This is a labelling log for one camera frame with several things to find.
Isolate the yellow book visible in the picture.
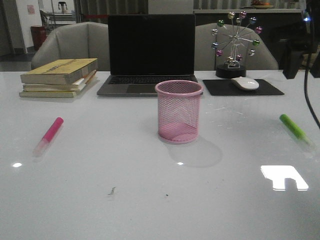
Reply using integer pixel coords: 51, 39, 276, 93
19, 83, 89, 98
20, 58, 98, 85

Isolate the pink highlighter pen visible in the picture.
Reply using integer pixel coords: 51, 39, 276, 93
32, 117, 64, 157

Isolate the bottom yellow book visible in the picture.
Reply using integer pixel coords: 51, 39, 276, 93
19, 83, 89, 98

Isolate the white computer mouse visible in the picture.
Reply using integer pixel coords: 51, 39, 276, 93
231, 76, 260, 91

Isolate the red bin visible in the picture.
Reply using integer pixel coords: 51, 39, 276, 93
30, 25, 47, 51

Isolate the ferris wheel desk ornament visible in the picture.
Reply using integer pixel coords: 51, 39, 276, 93
211, 10, 261, 79

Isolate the top yellow book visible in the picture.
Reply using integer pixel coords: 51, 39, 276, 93
20, 58, 98, 85

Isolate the middle cream book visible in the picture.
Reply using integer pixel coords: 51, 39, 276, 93
23, 70, 97, 92

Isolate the white cabinet behind laptop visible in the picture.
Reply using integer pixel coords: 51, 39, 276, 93
147, 0, 194, 14

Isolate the pink mesh pen holder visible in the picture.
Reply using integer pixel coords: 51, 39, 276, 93
155, 80, 203, 144

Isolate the black mouse pad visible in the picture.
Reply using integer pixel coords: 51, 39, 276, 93
203, 78, 284, 96

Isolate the green highlighter pen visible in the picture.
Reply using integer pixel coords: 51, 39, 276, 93
279, 114, 313, 146

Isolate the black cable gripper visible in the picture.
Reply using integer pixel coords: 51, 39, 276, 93
303, 14, 320, 130

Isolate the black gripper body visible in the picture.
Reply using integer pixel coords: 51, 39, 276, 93
283, 0, 320, 79

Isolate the grey laptop computer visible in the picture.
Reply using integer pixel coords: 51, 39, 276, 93
97, 14, 197, 98

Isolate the right grey armchair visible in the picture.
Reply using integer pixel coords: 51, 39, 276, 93
194, 23, 279, 71

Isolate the fruit bowl on counter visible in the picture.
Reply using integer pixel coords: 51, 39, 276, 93
251, 0, 274, 10

